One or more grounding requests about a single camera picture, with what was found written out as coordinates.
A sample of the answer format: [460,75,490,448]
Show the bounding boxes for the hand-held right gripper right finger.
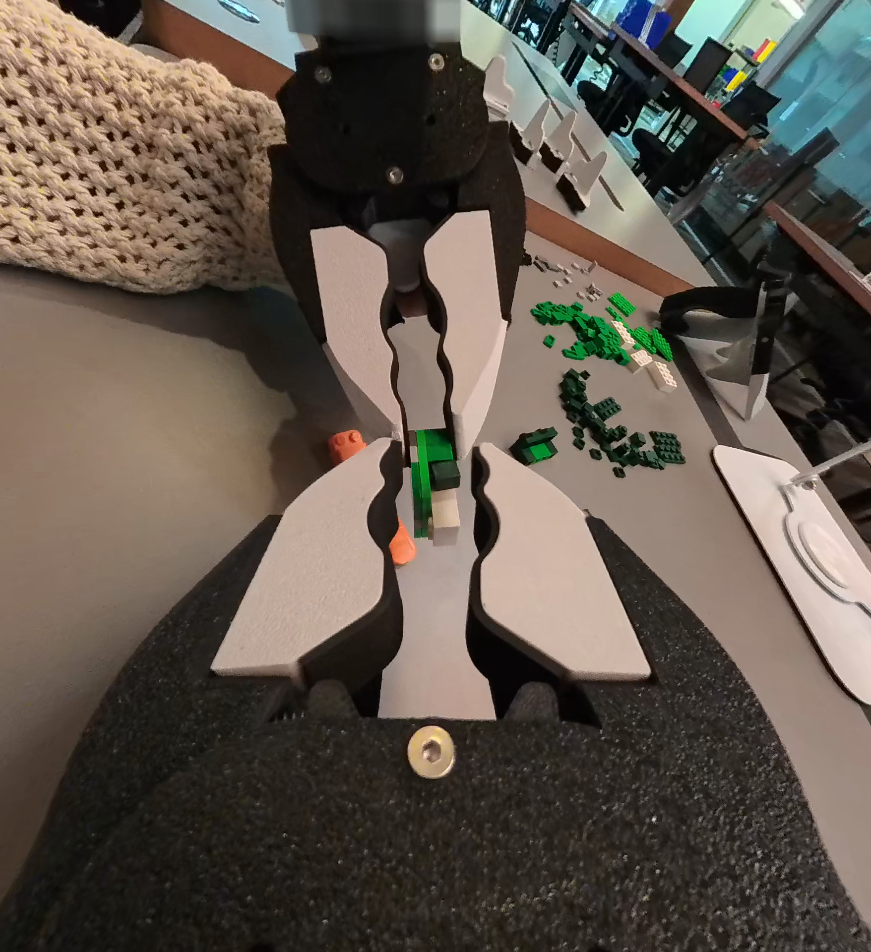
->
[466,442,654,720]

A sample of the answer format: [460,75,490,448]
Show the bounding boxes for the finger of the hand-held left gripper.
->
[308,222,406,441]
[422,210,503,458]

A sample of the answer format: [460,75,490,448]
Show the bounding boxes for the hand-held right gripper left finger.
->
[211,437,407,718]

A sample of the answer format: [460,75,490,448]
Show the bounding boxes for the green and white lego assembly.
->
[403,427,474,547]

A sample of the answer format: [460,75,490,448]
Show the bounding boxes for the pile of dark green lego pieces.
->
[558,368,688,478]

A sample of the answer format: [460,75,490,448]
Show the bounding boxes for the person's left forearm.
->
[0,0,293,296]

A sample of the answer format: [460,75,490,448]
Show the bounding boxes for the pile of grey lego pieces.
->
[532,255,604,302]

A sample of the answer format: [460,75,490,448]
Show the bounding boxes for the pile of bright green lego pieces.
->
[531,294,675,365]

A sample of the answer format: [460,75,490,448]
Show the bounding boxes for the dark green lego subassembly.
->
[510,426,560,467]

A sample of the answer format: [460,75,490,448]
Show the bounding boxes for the white stand with dark base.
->
[510,99,553,166]
[538,110,579,177]
[557,151,610,214]
[484,56,516,125]

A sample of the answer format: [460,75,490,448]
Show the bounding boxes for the orange brick separator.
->
[327,430,416,566]

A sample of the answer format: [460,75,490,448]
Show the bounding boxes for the black office chair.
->
[577,74,676,188]

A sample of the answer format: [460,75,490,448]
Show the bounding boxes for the blue storage bins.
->
[613,0,676,44]

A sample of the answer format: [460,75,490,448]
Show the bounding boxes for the black and white bag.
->
[661,260,795,422]

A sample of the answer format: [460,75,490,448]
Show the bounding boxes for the brown office desk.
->
[763,199,871,351]
[563,0,750,146]

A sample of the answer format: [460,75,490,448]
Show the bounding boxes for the glass partition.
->
[670,0,871,254]

